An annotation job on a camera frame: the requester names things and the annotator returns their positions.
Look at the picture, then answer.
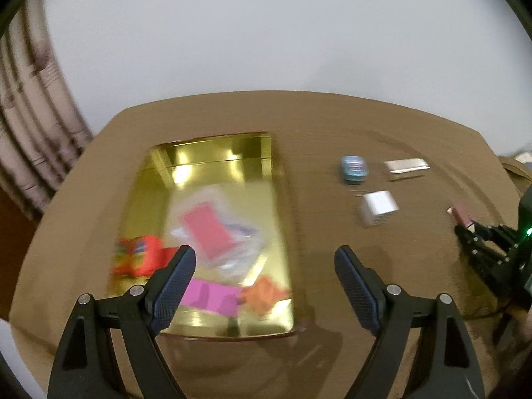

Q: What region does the red tape measure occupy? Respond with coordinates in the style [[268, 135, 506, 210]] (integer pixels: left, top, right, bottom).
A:
[[112, 235, 164, 277]]

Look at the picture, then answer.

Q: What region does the red flat block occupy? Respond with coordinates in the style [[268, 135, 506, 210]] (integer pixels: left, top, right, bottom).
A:
[[160, 247, 179, 268]]

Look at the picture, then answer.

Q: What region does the patterned beige curtain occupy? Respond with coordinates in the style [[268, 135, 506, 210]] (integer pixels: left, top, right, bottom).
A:
[[1, 0, 93, 221]]

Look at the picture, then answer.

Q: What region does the brown tablecloth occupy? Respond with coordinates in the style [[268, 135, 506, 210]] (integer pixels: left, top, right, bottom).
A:
[[9, 92, 519, 398]]

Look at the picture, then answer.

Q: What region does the clear box with blue label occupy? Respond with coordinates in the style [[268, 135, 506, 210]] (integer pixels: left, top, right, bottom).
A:
[[214, 217, 266, 280]]

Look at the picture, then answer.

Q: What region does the dark wooden door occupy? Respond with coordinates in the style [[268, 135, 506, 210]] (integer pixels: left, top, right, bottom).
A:
[[0, 190, 42, 321]]

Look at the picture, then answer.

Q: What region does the pink lipstick tube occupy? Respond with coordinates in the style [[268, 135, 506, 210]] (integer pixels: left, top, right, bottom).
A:
[[447, 203, 475, 232]]

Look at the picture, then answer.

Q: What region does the teal small tape measure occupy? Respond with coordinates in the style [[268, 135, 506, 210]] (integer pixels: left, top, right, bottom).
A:
[[341, 156, 369, 184]]

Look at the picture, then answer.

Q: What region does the silver metallic rectangular case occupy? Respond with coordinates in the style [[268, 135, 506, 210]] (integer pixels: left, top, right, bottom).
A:
[[383, 158, 430, 181]]

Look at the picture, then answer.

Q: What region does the clear box with red insert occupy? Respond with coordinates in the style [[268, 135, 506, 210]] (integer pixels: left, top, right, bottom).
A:
[[164, 185, 254, 282]]

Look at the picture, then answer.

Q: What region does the white patterned cube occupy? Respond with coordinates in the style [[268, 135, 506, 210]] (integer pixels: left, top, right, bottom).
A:
[[360, 190, 399, 227]]

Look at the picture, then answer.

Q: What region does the pink rectangular block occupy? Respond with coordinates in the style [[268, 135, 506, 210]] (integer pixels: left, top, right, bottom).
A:
[[180, 278, 242, 318]]

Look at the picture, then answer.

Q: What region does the gold toffee tin box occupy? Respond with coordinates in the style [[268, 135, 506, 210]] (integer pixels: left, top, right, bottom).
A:
[[108, 133, 305, 340]]

